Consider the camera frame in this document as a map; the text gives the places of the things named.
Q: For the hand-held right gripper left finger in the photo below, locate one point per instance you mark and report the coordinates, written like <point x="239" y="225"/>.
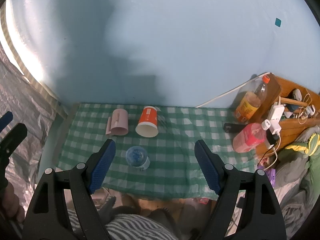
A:
<point x="101" y="170"/>

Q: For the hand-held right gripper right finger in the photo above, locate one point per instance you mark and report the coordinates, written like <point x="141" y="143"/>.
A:
<point x="209" y="170"/>

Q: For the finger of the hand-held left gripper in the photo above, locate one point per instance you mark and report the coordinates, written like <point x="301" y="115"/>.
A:
<point x="5" y="120"/>
<point x="13" y="137"/>

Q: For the small clear water bottle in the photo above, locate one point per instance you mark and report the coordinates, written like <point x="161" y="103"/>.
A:
<point x="137" y="158"/>

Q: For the pink cup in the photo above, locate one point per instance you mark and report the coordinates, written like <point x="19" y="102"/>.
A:
<point x="118" y="123"/>

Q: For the orange paper cup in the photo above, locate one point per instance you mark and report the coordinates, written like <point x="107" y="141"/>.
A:
<point x="148" y="121"/>

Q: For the person's left hand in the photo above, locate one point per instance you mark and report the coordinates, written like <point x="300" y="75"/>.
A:
<point x="8" y="201"/>

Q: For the silver foil sheet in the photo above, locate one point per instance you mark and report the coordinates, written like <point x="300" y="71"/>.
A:
<point x="27" y="120"/>

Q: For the green checked tablecloth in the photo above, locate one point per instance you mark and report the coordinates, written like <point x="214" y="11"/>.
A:
<point x="180" y="150"/>

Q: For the small black device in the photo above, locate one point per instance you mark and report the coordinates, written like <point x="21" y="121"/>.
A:
<point x="231" y="127"/>

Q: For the pink bottle white cap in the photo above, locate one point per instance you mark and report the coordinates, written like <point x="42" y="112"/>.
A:
<point x="248" y="137"/>

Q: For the purple packet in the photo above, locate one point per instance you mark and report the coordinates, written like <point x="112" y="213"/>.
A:
<point x="270" y="176"/>

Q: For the grey striped cloth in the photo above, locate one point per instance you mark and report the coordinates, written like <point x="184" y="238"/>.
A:
<point x="135" y="226"/>

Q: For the white plug charger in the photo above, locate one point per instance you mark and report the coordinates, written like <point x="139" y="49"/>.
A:
<point x="273" y="127"/>

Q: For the yellow label bottle orange cap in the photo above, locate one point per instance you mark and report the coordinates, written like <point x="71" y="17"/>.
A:
<point x="248" y="102"/>

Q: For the white power adapter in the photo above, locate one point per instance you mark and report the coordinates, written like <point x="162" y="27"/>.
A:
<point x="276" y="111"/>

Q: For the wooden headboard shelf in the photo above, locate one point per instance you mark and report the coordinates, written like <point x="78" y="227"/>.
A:
<point x="292" y="127"/>

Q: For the green cloth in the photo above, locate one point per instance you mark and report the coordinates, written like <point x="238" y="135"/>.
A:
<point x="303" y="147"/>

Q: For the wooden stick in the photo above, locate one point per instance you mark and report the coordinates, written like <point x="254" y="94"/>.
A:
<point x="293" y="102"/>

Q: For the teal wall sticker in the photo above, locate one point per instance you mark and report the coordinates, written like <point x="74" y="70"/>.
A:
<point x="278" y="22"/>

